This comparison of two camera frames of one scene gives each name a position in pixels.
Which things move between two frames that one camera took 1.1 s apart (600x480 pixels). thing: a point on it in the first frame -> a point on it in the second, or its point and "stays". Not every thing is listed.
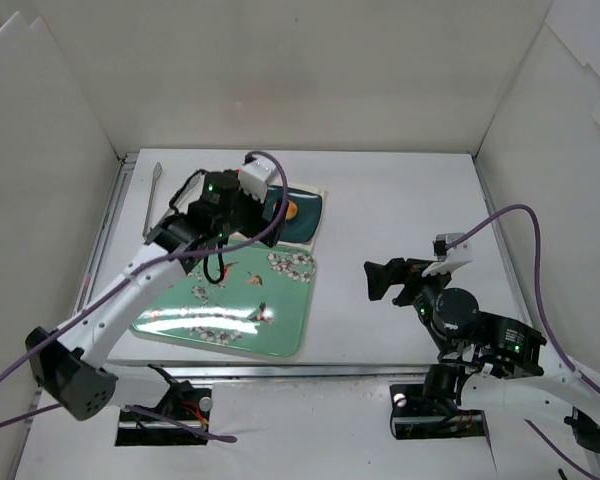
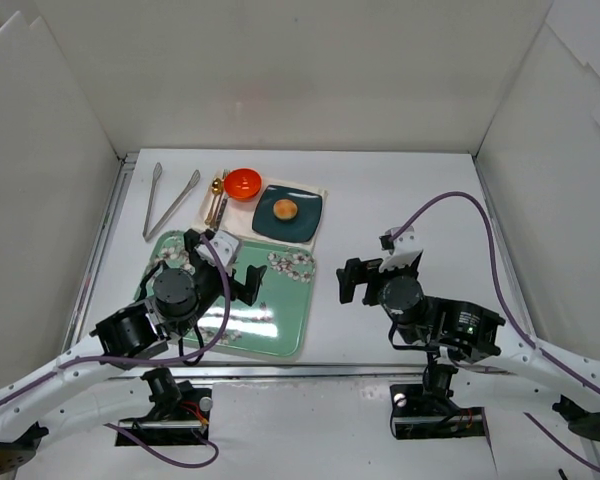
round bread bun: [292, 210] stays
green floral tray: [261, 305] stays
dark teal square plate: [305, 227] stays
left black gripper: [259, 215] -> [225, 280]
